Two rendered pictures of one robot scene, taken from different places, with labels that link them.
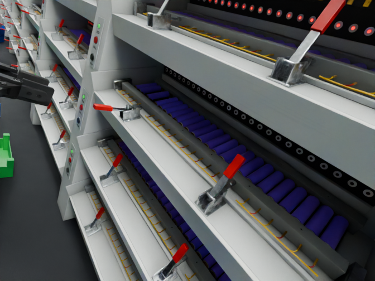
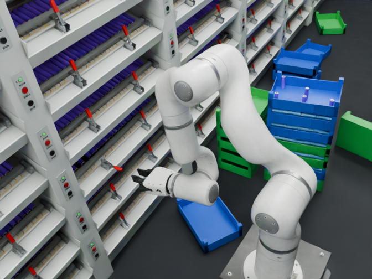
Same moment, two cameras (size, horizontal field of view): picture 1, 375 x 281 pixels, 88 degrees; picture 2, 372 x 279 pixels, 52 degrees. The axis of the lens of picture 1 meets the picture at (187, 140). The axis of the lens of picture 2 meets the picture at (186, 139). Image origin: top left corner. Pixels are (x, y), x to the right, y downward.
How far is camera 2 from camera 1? 152 cm
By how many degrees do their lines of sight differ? 77
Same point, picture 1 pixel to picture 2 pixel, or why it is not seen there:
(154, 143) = (123, 149)
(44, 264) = (144, 254)
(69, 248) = (130, 252)
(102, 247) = (133, 214)
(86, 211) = (114, 237)
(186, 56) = (122, 115)
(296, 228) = (150, 105)
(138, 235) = not seen: hidden behind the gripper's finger
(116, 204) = (129, 187)
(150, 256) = (147, 165)
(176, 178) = (139, 138)
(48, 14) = not seen: outside the picture
